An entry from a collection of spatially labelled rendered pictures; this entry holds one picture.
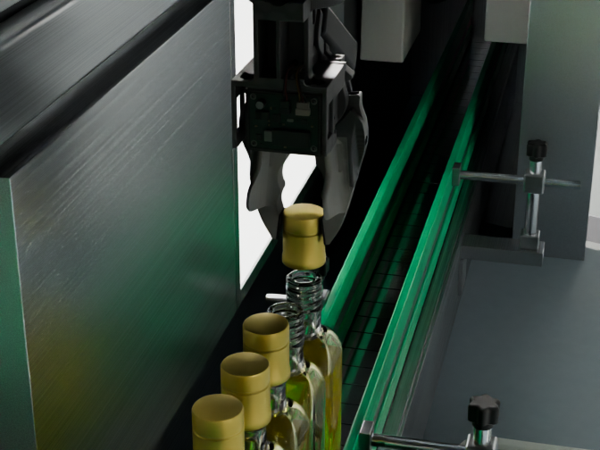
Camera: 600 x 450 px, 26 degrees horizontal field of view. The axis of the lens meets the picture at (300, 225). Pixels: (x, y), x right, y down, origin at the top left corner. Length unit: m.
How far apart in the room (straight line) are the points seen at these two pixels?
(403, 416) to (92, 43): 0.60
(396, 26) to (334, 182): 1.07
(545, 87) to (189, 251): 0.87
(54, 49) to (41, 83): 0.03
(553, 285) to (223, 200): 0.79
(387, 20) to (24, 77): 1.26
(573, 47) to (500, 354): 0.46
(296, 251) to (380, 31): 1.05
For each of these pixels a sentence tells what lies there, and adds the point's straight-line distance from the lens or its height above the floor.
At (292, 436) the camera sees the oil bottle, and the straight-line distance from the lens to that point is 0.97.
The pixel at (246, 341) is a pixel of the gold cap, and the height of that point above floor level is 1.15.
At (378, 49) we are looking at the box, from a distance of 2.05.
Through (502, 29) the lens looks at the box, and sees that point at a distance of 1.99.
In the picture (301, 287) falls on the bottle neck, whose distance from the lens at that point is 1.04.
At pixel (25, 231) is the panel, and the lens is 0.83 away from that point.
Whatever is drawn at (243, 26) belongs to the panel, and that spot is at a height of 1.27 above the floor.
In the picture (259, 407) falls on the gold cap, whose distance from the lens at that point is 0.90.
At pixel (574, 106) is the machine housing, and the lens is 1.92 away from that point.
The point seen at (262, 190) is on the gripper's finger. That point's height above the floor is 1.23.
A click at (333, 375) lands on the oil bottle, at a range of 1.08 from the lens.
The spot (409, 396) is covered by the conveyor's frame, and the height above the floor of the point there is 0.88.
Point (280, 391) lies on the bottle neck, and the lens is 0.96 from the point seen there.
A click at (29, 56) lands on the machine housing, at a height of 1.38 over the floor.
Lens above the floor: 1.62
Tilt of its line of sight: 25 degrees down
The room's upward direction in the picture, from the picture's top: straight up
